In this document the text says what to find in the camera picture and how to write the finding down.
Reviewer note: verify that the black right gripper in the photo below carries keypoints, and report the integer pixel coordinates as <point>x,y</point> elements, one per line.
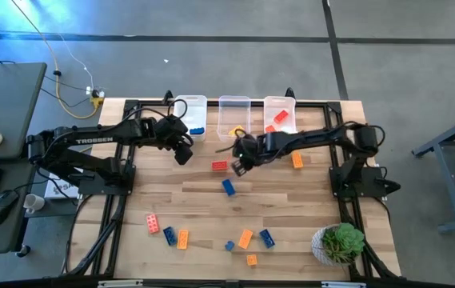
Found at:
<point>242,166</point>

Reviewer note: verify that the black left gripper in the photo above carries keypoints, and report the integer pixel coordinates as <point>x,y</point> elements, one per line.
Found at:
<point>184,154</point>

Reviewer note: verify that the red toy block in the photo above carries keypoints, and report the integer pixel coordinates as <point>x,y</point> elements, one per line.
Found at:
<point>281,116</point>
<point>270,129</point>
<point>220,165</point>
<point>152,223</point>

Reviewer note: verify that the small yellow toy block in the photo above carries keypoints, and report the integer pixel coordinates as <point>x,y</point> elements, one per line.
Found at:
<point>252,260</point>

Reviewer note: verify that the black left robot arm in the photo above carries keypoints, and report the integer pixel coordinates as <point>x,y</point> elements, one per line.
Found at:
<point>131,134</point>

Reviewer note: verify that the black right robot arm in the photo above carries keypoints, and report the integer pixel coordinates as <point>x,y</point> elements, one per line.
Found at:
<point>311,138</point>

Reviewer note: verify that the white plastic bin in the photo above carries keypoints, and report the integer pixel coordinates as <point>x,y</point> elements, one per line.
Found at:
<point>279,102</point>
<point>195,108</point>

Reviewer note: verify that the clear plastic bin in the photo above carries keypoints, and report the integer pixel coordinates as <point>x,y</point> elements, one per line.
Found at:
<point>233,110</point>

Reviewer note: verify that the black clamp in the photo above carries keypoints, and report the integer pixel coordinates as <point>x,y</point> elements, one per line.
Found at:
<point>290,93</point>
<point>168,96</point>

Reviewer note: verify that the small blue toy block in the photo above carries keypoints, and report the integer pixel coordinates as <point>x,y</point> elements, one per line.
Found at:
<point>229,245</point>

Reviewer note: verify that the yellow power socket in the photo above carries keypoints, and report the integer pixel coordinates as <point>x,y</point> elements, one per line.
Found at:
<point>97,101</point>

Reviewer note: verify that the succulent in white pot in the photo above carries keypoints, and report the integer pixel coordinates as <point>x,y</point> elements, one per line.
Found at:
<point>343,240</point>

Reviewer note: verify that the white printed box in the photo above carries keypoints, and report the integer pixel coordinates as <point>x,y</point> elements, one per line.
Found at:
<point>57,190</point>

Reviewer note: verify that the white cup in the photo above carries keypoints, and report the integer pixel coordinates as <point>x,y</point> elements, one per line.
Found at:
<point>35,202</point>

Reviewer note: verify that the grey desk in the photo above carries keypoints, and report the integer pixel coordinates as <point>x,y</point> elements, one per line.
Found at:
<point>7,100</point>

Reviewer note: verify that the black desk caster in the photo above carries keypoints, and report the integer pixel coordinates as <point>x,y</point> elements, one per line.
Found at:
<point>24,251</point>

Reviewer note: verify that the black computer mouse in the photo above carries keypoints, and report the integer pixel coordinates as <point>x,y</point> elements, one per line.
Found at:
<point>1,206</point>

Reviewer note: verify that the grey metal stand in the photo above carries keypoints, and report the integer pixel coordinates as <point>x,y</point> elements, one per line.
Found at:
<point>445,168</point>

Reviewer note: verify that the black aluminium table frame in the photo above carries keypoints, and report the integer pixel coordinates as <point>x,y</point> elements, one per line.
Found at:
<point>315,104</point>

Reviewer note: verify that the white bracket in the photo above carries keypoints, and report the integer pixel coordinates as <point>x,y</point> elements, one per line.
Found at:
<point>119,284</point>
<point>343,285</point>

